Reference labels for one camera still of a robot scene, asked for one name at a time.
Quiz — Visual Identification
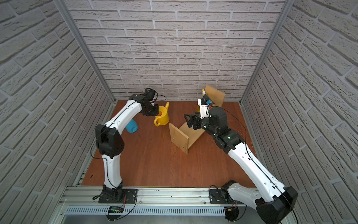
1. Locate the yellow watering can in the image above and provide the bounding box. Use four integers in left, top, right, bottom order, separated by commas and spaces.
154, 102, 170, 127

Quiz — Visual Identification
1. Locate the light blue pink spray bottle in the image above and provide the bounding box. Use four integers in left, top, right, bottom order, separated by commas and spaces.
125, 119, 138, 133

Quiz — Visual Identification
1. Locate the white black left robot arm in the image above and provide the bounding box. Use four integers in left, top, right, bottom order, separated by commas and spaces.
95, 88, 159, 201

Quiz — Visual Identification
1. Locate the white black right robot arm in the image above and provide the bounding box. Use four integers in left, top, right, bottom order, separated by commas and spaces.
184, 106, 298, 224

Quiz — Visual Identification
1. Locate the light wooden shelf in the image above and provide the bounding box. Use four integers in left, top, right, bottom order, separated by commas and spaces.
169, 85, 226, 155

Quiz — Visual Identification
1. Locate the black round connector box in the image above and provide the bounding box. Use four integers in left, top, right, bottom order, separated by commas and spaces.
224, 207, 239, 222

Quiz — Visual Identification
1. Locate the green circuit board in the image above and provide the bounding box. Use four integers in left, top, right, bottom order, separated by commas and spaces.
108, 206, 125, 214

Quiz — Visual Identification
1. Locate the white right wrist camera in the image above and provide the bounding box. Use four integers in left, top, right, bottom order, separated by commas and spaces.
197, 98, 213, 118

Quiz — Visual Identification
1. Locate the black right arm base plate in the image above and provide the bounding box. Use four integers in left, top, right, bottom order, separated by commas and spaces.
209, 188, 235, 204

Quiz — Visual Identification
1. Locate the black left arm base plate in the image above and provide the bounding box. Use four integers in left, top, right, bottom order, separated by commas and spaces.
98, 188, 138, 204

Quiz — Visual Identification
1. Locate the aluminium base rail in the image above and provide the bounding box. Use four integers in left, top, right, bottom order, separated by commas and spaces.
60, 186, 280, 217

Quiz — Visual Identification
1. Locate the aluminium corner post left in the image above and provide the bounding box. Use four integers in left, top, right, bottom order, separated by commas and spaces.
54, 0, 116, 104

